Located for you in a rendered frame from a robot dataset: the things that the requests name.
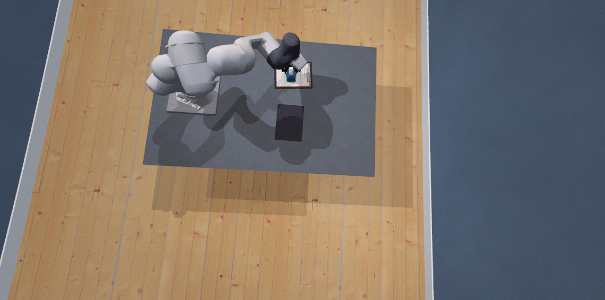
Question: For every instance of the blue self-inking stamp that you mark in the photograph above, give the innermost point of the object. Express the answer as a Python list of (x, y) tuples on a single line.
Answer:
[(291, 74)]

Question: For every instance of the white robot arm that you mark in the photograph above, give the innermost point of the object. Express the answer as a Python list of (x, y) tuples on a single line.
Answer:
[(188, 63)]

